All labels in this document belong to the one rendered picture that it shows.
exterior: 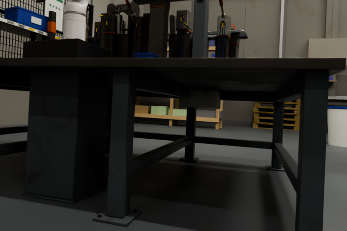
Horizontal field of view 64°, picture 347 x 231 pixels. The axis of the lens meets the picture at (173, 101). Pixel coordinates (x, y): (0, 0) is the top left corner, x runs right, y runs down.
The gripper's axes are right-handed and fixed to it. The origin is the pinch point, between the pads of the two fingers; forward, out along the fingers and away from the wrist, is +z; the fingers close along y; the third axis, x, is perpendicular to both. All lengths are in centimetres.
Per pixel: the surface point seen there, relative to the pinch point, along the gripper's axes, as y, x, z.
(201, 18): -2.8, -16.1, 18.8
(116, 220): -50, -2, 118
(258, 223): -14, -54, 119
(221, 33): 14.1, -22.3, 23.7
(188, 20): 13.0, -0.5, 13.7
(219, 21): 13.9, -20.7, 16.1
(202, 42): -2.7, -17.3, 32.4
